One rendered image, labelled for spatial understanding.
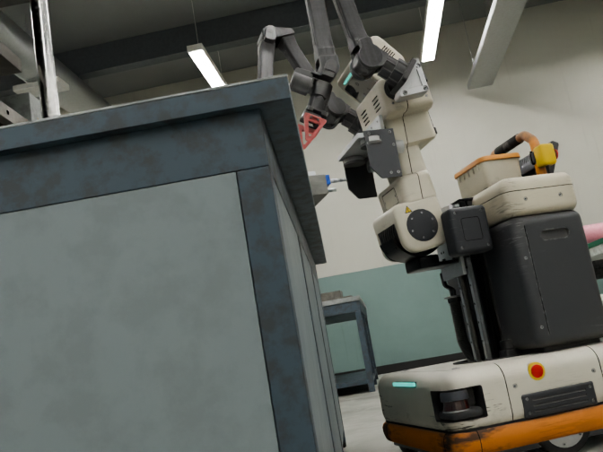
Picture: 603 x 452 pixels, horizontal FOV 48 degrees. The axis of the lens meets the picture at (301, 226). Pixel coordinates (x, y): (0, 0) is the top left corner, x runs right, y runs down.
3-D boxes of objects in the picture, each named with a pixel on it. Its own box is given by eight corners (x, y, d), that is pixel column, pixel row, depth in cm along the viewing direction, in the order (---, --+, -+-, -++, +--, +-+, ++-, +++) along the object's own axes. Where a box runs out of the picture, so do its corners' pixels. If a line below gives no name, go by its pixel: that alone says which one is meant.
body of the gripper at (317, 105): (306, 110, 198) (312, 88, 200) (298, 123, 207) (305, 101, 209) (327, 117, 199) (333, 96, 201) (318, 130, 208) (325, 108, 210)
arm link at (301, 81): (338, 60, 204) (331, 73, 212) (302, 47, 202) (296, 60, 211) (327, 95, 201) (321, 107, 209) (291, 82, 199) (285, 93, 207)
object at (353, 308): (380, 378, 747) (364, 295, 764) (377, 391, 561) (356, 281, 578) (317, 388, 754) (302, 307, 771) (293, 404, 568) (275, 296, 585)
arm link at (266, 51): (278, 27, 255) (270, 46, 264) (264, 22, 254) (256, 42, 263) (275, 119, 235) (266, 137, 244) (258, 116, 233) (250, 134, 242)
